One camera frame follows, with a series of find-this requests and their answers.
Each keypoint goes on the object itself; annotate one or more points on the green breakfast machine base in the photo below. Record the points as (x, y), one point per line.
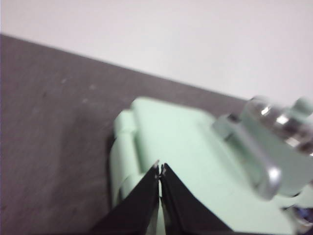
(117, 171)

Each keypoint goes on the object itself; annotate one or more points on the green griddle cover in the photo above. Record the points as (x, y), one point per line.
(183, 147)

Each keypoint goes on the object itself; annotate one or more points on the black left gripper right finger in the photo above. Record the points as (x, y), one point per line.
(185, 210)

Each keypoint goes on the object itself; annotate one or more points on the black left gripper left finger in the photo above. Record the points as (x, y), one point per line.
(137, 210)

